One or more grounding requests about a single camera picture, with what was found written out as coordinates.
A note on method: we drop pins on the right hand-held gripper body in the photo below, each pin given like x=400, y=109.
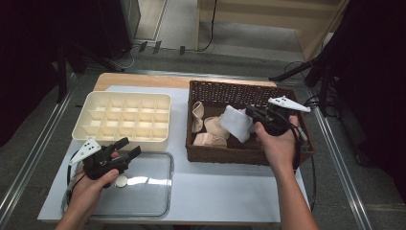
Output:
x=277, y=118

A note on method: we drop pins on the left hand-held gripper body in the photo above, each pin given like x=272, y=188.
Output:
x=86, y=150

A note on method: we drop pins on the white sock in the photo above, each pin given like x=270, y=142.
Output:
x=236, y=123

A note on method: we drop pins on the cream divided storage box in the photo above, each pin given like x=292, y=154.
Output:
x=127, y=118

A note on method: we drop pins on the brown wicker basket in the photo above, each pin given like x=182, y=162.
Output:
x=249, y=153

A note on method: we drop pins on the clear plastic box lid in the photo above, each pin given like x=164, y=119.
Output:
x=146, y=198

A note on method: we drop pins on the thin peach sock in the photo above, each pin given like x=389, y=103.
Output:
x=207, y=140
x=198, y=116

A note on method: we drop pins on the person's right hand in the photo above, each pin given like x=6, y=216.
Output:
x=277, y=147

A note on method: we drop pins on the person's left hand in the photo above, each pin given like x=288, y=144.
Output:
x=92, y=188

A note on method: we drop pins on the black tripod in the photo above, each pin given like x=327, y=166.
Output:
x=293, y=72

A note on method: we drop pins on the black metal stand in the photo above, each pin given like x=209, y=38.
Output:
x=61, y=80

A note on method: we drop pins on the black curtain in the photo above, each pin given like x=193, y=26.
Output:
x=376, y=96
x=25, y=64

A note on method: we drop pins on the light wooden shelf unit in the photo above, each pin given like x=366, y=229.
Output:
x=255, y=8

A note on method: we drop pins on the dark metal cabinet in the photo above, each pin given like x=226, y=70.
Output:
x=132, y=16

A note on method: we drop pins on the aluminium frame rail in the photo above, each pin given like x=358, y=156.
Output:
x=338, y=166
x=223, y=76
x=35, y=150

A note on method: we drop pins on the small dark floor bracket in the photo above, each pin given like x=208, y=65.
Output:
x=142, y=46
x=182, y=50
x=157, y=46

